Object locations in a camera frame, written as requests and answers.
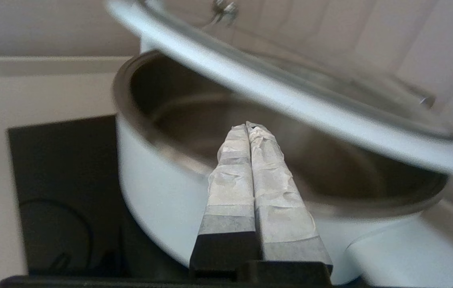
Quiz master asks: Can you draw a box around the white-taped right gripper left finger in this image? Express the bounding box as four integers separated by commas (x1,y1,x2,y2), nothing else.
190,124,261,277

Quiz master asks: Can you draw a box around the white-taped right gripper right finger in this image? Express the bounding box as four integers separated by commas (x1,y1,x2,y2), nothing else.
247,121,333,274

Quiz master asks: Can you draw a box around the glass lid with white rim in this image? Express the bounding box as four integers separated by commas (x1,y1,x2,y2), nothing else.
104,0,453,179

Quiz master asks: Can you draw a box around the wide black glass cooktop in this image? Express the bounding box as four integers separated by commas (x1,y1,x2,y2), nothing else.
7,115,192,277

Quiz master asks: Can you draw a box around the white pot with open handles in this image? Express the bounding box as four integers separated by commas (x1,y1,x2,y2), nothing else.
112,50,453,285

